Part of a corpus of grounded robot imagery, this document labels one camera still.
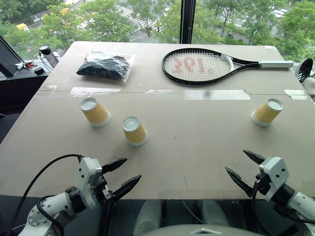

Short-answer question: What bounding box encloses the grey rounded robot body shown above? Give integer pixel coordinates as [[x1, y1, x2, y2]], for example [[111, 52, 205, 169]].
[[144, 223, 274, 236]]

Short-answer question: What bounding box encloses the yellow paper cup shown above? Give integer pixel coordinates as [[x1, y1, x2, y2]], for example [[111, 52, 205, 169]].
[[251, 98, 284, 127], [122, 116, 148, 147], [79, 97, 111, 128]]

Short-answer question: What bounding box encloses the clear bag with dark contents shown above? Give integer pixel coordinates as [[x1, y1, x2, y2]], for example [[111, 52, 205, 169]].
[[76, 51, 136, 84]]

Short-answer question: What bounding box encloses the clear tape strip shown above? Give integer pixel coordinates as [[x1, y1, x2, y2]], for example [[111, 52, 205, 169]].
[[184, 89, 251, 101], [144, 89, 175, 94], [283, 89, 309, 100], [69, 87, 122, 97]]

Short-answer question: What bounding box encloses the thin white wire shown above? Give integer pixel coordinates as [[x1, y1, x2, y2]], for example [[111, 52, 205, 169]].
[[182, 200, 199, 218]]

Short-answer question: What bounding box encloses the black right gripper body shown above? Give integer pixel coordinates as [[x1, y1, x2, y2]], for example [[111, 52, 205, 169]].
[[249, 172, 272, 198]]

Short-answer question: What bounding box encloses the black shoe with white stripes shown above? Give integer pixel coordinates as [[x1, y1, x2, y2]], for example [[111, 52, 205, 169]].
[[296, 58, 314, 83]]

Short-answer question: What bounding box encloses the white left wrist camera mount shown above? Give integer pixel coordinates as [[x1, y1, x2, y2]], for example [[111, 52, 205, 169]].
[[77, 157, 103, 210]]

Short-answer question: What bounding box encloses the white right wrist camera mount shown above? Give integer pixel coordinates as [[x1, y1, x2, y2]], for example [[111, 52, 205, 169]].
[[259, 156, 289, 202]]

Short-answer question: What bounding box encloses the grey trouser leg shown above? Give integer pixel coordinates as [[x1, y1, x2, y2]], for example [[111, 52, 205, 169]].
[[301, 75, 315, 102]]

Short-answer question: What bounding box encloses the black window frame post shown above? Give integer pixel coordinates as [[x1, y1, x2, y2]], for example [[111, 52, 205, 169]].
[[180, 0, 197, 45]]

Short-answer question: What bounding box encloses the black white tennis racket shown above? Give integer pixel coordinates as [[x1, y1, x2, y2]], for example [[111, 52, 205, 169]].
[[161, 47, 294, 87]]

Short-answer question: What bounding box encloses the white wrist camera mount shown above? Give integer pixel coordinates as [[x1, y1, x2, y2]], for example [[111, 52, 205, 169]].
[[259, 156, 289, 202], [77, 157, 103, 210]]

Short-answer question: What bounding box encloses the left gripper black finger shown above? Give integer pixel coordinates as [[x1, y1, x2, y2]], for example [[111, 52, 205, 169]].
[[111, 174, 142, 201], [101, 157, 128, 176]]

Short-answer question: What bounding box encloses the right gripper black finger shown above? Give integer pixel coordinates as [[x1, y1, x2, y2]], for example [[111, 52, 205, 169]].
[[224, 166, 254, 198], [243, 149, 266, 166]]

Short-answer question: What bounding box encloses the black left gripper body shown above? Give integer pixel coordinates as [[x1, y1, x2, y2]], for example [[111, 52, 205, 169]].
[[92, 173, 117, 204]]

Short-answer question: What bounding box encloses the black side table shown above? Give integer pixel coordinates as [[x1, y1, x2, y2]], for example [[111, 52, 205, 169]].
[[0, 71, 51, 110]]

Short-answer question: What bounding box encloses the black slanted panel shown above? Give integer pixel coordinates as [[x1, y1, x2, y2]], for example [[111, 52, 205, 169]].
[[0, 35, 26, 77]]

